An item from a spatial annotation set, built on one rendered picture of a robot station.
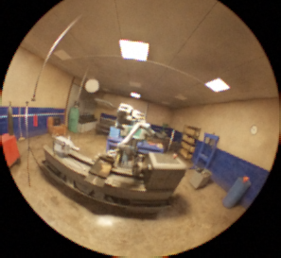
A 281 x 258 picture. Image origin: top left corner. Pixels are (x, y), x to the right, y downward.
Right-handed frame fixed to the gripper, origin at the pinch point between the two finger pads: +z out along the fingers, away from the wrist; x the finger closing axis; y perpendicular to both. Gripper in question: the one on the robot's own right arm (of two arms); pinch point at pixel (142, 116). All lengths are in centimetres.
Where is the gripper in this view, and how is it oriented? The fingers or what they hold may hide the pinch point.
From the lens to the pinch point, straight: 112.3
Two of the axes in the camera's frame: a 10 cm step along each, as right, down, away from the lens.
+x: -1.1, 6.8, -7.3
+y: -2.0, 7.0, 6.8
